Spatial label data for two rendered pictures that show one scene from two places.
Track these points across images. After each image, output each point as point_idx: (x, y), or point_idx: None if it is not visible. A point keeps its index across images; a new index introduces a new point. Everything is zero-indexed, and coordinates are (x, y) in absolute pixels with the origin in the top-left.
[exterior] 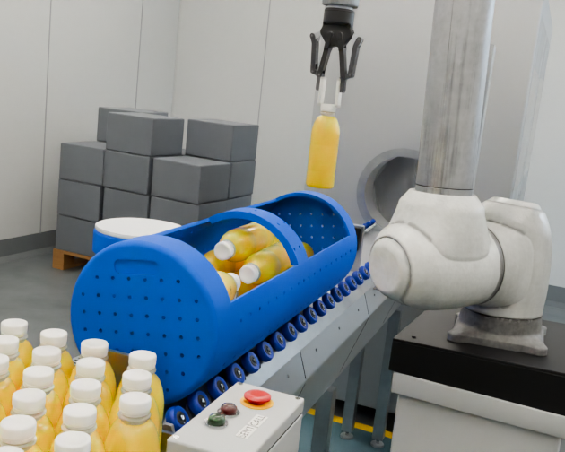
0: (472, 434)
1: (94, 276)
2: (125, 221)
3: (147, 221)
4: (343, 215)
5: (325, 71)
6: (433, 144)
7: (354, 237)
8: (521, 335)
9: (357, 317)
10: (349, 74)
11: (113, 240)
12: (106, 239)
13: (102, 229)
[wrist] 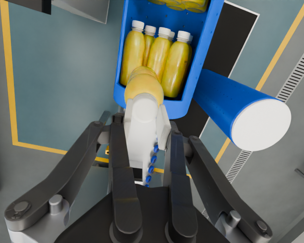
0: None
1: None
2: (272, 134)
3: (258, 144)
4: (122, 92)
5: (165, 154)
6: None
7: (114, 92)
8: None
9: (119, 109)
10: (98, 122)
11: (275, 98)
12: (279, 99)
13: (286, 106)
